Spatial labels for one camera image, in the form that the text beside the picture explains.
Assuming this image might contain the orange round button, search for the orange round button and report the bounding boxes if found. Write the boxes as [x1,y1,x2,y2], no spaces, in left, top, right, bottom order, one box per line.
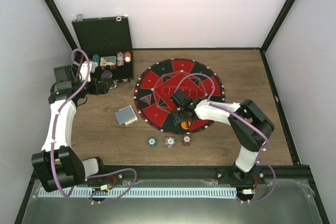
[181,120,192,130]

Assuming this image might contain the brown poker chip stack table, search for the brown poker chip stack table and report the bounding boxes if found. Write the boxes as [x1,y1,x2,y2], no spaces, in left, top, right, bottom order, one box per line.
[182,134,191,147]

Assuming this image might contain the green poker chip stack table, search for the green poker chip stack table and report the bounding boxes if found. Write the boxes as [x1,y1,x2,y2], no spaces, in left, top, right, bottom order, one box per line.
[147,137,157,147]

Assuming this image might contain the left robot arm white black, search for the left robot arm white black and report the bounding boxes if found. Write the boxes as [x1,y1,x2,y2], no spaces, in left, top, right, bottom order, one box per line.
[31,62,113,197]

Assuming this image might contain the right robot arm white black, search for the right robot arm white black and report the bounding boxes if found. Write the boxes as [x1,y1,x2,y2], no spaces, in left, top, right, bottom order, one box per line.
[171,95,275,184]

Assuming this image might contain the clear dealer button in case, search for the clear dealer button in case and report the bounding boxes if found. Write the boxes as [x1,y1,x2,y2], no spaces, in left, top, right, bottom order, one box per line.
[101,70,113,79]

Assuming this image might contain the card deck in case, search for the card deck in case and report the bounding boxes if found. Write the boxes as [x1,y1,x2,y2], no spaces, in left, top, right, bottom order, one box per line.
[100,56,116,67]

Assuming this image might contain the green chip stack in case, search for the green chip stack in case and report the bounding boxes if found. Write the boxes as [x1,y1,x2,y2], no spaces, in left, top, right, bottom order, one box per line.
[92,55,100,68]

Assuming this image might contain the blue white chips in case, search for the blue white chips in case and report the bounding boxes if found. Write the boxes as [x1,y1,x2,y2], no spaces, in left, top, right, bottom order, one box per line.
[116,52,124,66]

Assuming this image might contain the round red black poker mat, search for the round red black poker mat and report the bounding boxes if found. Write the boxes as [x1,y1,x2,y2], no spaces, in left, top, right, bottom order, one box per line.
[133,59,225,135]

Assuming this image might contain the orange chips in case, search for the orange chips in case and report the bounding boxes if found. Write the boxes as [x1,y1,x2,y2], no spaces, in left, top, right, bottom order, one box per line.
[124,51,132,63]

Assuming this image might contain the black poker case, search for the black poker case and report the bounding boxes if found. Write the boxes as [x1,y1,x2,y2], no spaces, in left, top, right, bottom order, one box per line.
[72,16,134,82]

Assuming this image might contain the white card box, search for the white card box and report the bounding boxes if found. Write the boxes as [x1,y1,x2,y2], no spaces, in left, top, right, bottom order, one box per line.
[124,118,138,125]

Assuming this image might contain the metal sheet front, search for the metal sheet front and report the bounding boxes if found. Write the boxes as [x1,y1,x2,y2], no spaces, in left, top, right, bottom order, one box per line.
[22,179,322,223]

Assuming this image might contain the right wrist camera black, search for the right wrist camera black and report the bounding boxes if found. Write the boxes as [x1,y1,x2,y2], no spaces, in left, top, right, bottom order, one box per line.
[171,90,193,108]

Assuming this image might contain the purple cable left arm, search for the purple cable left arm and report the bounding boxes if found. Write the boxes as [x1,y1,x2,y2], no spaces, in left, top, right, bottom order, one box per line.
[51,48,92,198]

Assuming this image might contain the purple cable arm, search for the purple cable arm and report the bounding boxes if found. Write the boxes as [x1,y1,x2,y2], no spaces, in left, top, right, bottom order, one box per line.
[176,73,276,204]
[51,48,92,198]

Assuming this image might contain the silver case handle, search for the silver case handle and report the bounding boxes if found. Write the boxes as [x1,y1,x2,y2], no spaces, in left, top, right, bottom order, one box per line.
[109,80,118,89]

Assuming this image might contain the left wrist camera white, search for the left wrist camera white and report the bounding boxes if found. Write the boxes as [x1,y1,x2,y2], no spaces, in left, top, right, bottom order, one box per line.
[80,61,98,83]

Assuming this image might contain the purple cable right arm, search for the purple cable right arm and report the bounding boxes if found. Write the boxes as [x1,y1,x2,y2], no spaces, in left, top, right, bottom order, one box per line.
[176,73,276,204]

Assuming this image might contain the light blue slotted cable duct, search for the light blue slotted cable duct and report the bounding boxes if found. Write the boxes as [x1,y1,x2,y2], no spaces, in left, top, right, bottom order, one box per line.
[38,187,237,198]

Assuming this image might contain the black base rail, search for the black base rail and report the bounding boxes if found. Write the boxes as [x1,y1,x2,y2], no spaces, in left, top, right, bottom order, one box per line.
[31,165,310,185]

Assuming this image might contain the black aluminium frame post left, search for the black aluminium frame post left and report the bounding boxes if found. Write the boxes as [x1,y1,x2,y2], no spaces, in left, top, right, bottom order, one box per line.
[44,0,77,50]

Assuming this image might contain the black aluminium frame post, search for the black aluminium frame post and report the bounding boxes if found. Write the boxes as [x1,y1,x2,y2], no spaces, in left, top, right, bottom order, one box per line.
[260,0,296,53]
[44,0,77,50]

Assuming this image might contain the black aluminium frame post right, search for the black aluminium frame post right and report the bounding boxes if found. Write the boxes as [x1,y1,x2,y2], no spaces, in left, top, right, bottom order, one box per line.
[260,0,296,53]

